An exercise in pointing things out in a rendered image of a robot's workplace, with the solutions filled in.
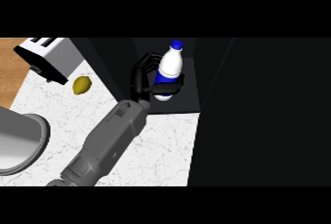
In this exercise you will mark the dark cabinet door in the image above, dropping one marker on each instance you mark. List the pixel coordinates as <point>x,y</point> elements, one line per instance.
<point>263,113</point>

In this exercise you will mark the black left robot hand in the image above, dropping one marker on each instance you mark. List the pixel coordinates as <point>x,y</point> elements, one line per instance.
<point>138,79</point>

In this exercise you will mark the dark cabinet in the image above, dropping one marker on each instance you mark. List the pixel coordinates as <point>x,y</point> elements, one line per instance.
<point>128,67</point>

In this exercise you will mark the white and black toaster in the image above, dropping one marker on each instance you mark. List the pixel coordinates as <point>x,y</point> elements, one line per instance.
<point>50,57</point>

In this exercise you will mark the white and blue water bottle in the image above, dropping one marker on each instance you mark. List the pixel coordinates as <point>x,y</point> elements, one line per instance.
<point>169,64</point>

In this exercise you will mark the yellow lemon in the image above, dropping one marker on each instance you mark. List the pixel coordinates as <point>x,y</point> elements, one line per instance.
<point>81,85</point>

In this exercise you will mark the grey round sink basin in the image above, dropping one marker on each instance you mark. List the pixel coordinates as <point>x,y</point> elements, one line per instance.
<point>16,142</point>

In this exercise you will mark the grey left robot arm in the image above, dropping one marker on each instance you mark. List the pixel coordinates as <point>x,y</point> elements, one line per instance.
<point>109,137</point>

